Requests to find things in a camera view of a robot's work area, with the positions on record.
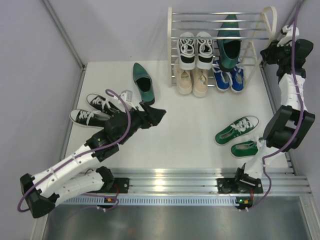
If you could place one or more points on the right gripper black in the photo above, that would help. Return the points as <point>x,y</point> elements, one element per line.
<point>266,54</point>

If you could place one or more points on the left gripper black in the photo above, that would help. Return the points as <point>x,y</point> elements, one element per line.
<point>150,117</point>

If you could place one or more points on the dark green leather shoe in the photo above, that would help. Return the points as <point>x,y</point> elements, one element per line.
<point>144,83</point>
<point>229,43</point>

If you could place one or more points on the blue sneaker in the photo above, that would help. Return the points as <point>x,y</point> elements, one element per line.
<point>237,83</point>
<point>222,79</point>

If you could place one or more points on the beige lace sneaker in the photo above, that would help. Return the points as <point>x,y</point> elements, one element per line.
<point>183,80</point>
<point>200,82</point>

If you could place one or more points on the black white sneaker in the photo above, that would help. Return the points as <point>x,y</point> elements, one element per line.
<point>186,51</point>
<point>205,50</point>

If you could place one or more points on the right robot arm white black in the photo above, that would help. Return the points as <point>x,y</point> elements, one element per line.
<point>292,121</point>

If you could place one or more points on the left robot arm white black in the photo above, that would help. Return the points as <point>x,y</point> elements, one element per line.
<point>46,190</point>

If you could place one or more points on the cream metal shoe shelf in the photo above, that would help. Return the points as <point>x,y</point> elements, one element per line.
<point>257,29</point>

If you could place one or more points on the black low sneaker lower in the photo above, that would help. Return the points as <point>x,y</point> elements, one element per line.
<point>90,119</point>

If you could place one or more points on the black low sneaker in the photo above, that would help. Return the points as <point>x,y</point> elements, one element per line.
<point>90,119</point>
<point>100,103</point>

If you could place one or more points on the black low sneaker upper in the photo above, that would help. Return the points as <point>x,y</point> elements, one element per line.
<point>100,103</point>

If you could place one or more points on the green sneaker upper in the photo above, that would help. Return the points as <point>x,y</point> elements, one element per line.
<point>237,128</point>

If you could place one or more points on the green sneaker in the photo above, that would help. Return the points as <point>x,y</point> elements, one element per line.
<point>237,128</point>
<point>247,148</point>

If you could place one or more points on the green sneaker lower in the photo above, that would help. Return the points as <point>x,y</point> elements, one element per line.
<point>247,148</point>

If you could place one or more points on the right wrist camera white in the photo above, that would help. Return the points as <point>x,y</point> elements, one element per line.
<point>288,33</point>

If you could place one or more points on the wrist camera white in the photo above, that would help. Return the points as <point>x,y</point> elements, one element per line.
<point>126,96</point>
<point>288,33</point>

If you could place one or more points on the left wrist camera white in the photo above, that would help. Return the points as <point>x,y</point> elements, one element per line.
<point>126,96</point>

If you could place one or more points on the aluminium rail base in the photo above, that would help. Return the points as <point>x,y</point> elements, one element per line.
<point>201,182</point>

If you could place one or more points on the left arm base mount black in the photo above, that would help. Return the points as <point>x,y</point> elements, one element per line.
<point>120,186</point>

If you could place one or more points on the perforated cable duct grey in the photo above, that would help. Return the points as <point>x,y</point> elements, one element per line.
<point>162,200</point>

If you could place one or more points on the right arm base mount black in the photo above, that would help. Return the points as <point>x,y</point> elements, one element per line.
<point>226,187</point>

